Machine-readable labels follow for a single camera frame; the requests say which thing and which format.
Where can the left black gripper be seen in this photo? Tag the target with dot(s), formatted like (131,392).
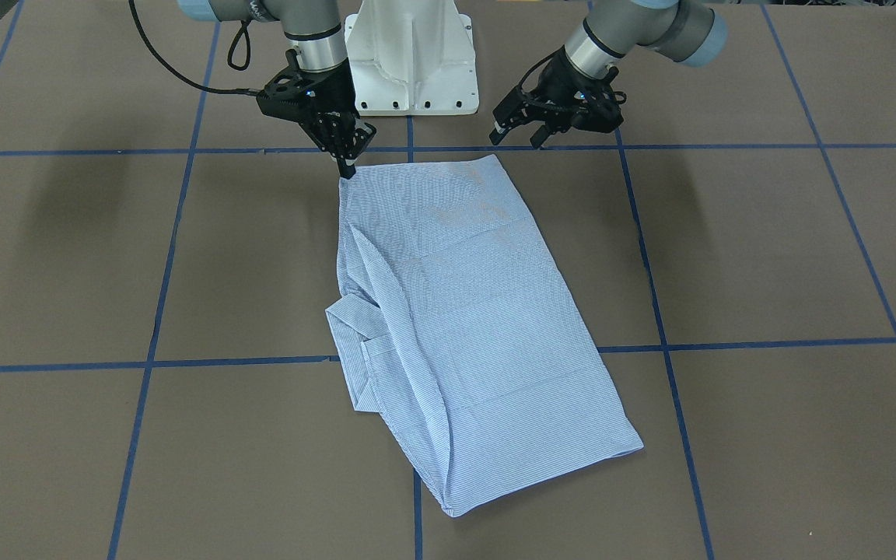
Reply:
(560,88)

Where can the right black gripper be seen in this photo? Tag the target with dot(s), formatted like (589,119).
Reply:
(334,99)

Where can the light blue striped shirt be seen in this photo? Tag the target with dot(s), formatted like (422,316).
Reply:
(454,324)

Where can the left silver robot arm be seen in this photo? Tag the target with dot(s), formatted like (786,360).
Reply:
(687,32)

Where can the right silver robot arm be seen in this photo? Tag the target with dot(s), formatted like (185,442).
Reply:
(313,29)

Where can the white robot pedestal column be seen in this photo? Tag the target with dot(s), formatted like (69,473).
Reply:
(412,58)

